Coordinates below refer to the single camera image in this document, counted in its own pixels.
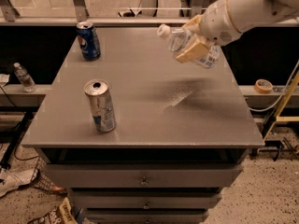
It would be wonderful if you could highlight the top grey drawer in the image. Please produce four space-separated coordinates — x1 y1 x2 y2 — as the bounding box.
44 164 242 188

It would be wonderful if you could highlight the blue Pepsi can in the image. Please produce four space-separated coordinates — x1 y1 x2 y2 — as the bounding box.
76 21 101 61

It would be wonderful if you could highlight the bottom grey drawer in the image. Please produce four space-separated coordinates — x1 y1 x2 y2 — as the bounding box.
85 209 208 224

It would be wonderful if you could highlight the roll of masking tape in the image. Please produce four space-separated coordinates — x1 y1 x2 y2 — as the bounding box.
254 79 273 94

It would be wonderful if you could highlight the small clear water bottle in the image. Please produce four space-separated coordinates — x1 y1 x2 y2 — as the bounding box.
13 63 36 92

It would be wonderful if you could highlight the snack bag on floor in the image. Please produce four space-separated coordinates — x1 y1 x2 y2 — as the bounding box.
27 197 78 224

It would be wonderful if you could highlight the grey drawer cabinet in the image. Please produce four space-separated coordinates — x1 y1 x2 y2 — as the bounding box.
21 26 265 224

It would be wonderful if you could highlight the yellow metal stand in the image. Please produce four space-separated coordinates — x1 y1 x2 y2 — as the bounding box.
262 72 299 141

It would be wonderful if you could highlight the grey drawer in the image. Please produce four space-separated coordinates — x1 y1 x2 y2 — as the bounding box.
85 209 208 224
44 164 242 188
70 189 221 210

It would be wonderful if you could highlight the middle grey drawer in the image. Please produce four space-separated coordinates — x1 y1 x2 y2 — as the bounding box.
70 189 221 210

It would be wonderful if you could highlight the clear plastic water bottle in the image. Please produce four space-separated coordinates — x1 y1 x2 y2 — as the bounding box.
157 24 220 68

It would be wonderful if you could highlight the white crumpled cloth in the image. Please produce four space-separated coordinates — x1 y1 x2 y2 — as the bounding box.
0 169 38 197

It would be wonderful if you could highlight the silver blue drink can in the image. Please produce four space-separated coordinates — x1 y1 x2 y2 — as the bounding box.
84 79 116 133

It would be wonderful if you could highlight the black tripod leg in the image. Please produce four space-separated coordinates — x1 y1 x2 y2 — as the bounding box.
0 112 34 170

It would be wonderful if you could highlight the wire mesh basket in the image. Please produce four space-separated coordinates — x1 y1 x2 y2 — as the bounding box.
30 158 67 195

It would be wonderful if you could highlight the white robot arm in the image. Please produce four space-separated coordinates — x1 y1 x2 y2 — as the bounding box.
176 0 299 68

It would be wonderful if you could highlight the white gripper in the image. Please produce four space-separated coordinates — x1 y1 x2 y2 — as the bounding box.
175 0 241 63

